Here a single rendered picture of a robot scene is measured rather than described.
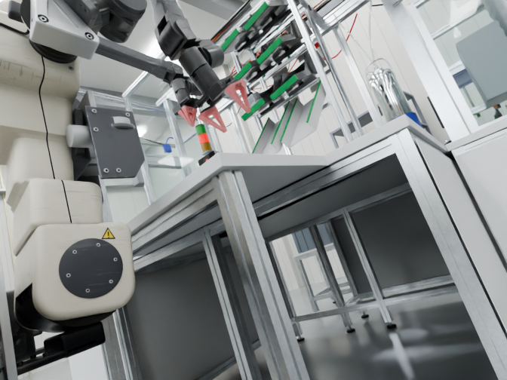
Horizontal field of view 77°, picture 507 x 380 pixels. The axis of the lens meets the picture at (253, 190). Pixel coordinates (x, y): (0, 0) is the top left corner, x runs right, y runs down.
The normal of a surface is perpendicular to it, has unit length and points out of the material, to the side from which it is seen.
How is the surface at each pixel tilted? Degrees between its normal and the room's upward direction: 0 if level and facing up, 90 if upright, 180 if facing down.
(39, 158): 90
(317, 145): 90
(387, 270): 90
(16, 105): 90
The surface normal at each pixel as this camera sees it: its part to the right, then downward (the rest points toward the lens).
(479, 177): -0.60, 0.01
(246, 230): 0.66, -0.37
